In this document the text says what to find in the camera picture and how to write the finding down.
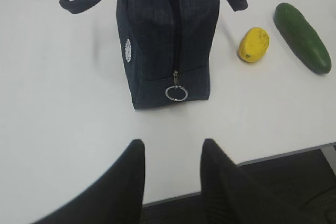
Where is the yellow toy lemon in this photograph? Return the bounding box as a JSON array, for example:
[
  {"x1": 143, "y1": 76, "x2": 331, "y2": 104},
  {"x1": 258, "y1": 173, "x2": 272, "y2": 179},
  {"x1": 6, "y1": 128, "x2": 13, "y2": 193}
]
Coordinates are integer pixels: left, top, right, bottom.
[{"x1": 237, "y1": 27, "x2": 269, "y2": 63}]

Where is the dark navy fabric bag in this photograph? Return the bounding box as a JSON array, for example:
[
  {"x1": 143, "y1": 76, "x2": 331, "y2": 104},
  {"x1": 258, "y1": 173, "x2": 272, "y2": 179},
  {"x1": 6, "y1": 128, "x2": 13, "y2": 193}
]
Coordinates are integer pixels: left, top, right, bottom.
[{"x1": 59, "y1": 0, "x2": 248, "y2": 109}]

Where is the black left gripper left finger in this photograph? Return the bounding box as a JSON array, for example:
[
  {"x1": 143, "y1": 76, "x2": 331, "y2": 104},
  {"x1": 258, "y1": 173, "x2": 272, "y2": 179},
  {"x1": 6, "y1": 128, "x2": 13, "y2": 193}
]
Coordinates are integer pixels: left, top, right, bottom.
[{"x1": 38, "y1": 140, "x2": 145, "y2": 223}]

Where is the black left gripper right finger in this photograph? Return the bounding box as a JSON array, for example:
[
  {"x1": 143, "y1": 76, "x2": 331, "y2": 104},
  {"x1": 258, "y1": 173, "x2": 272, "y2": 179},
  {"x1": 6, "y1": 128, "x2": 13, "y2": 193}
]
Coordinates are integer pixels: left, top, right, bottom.
[{"x1": 200, "y1": 139, "x2": 335, "y2": 223}]

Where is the green toy cucumber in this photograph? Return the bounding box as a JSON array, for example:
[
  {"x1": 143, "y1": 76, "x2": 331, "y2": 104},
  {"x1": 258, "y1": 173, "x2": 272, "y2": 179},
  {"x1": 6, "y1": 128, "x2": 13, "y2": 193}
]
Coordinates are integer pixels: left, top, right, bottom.
[{"x1": 273, "y1": 3, "x2": 332, "y2": 75}]

